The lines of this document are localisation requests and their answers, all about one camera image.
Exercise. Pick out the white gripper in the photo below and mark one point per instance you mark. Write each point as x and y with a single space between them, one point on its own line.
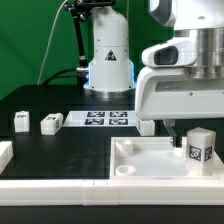
174 85

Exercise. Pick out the white square tabletop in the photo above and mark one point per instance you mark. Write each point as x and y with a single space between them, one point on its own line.
154 158

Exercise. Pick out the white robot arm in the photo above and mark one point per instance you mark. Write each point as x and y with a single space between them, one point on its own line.
110 69

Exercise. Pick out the white U-shaped fence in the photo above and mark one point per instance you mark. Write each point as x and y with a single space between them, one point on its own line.
112 192

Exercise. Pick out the white marker base plate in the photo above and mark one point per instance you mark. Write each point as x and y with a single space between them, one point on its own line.
100 119

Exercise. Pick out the black camera stand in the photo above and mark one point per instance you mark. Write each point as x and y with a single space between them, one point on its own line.
80 11

